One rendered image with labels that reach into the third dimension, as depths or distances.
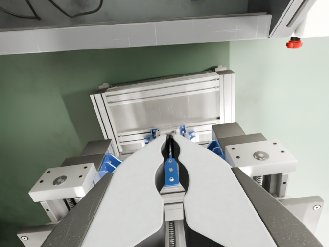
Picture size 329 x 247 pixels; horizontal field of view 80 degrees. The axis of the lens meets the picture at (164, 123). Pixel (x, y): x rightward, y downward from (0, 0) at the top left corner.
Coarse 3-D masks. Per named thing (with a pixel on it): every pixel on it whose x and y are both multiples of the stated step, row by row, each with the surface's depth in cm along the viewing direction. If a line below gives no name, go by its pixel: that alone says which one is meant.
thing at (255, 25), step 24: (72, 24) 35; (96, 24) 35; (120, 24) 35; (144, 24) 35; (168, 24) 35; (192, 24) 35; (216, 24) 35; (240, 24) 35; (264, 24) 35; (0, 48) 37; (24, 48) 37; (48, 48) 37; (72, 48) 37; (96, 48) 37
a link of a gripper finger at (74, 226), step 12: (108, 180) 9; (96, 192) 8; (84, 204) 8; (96, 204) 8; (72, 216) 8; (84, 216) 7; (60, 228) 7; (72, 228) 7; (84, 228) 7; (48, 240) 7; (60, 240) 7; (72, 240) 7
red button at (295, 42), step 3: (291, 39) 50; (294, 39) 49; (297, 39) 49; (288, 42) 50; (291, 42) 50; (294, 42) 49; (297, 42) 49; (300, 42) 49; (288, 45) 50; (291, 45) 50; (294, 45) 49; (297, 45) 49; (300, 45) 49; (291, 48) 50; (294, 48) 50
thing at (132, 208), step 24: (168, 144) 12; (120, 168) 10; (144, 168) 10; (120, 192) 8; (144, 192) 8; (96, 216) 7; (120, 216) 7; (144, 216) 7; (96, 240) 7; (120, 240) 7; (144, 240) 7
